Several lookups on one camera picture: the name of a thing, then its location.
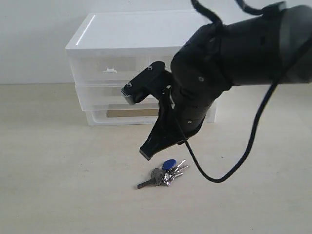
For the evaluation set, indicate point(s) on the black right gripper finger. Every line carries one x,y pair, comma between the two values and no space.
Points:
157,129
158,143

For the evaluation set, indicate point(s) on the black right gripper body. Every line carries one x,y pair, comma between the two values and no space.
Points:
182,112

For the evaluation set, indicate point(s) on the key bunch with blue tag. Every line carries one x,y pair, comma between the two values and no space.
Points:
165,175

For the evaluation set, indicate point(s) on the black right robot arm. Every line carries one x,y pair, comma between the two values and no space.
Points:
273,47

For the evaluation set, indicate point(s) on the white plastic drawer cabinet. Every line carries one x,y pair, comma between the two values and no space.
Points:
125,34

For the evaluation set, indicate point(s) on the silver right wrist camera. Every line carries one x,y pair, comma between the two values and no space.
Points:
153,80

